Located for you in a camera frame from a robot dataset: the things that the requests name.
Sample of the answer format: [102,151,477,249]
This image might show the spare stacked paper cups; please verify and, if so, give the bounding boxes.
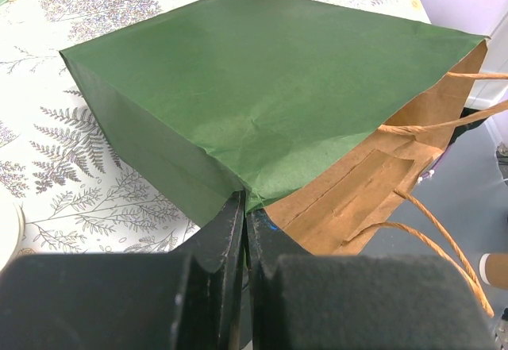
[479,252,508,290]

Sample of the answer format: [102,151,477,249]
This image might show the floral patterned table mat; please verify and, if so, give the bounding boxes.
[1,0,428,255]

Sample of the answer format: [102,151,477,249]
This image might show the green brown paper bag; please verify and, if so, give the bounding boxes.
[58,0,508,319]

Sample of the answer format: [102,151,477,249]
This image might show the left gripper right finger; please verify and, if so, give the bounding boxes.
[245,211,495,349]

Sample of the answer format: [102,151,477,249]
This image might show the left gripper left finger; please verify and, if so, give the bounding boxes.
[1,192,245,349]

